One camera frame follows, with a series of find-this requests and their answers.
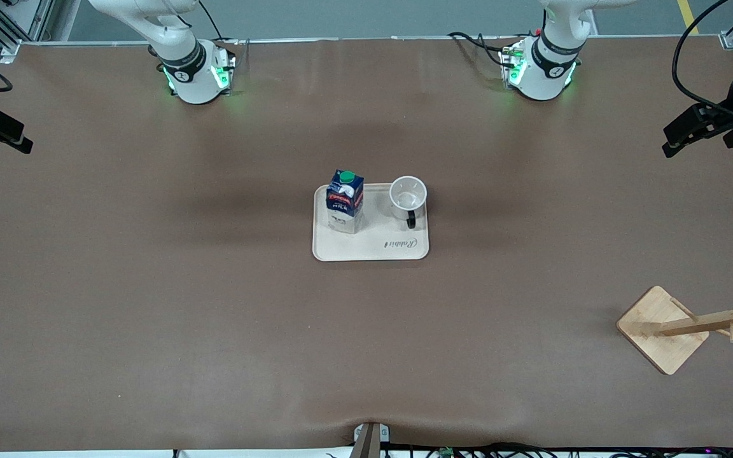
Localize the white smiley cup black handle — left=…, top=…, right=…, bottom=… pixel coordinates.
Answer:
left=390, top=176, right=428, bottom=230

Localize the blue milk carton green cap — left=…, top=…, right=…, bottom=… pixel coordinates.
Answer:
left=326, top=169, right=365, bottom=235

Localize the wooden cup rack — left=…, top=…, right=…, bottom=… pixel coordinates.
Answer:
left=616, top=280, right=733, bottom=376

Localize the beige plastic tray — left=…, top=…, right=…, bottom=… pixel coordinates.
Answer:
left=312, top=183, right=430, bottom=262

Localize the brown table mat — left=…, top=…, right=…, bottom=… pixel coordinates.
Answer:
left=0, top=37, right=733, bottom=454

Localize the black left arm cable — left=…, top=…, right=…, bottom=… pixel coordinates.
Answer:
left=671, top=0, right=733, bottom=123

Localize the black left base cable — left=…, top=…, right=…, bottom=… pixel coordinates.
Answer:
left=447, top=31, right=515, bottom=68

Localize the black base cable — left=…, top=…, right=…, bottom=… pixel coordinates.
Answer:
left=447, top=31, right=515, bottom=68
left=198, top=0, right=241, bottom=46

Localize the black right base cable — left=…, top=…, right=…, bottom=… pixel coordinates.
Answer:
left=198, top=0, right=241, bottom=46

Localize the grey metal clamp bracket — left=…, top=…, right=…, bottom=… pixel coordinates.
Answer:
left=354, top=422, right=391, bottom=445

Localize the brown camera pole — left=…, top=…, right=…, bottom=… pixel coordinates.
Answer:
left=349, top=423, right=381, bottom=458

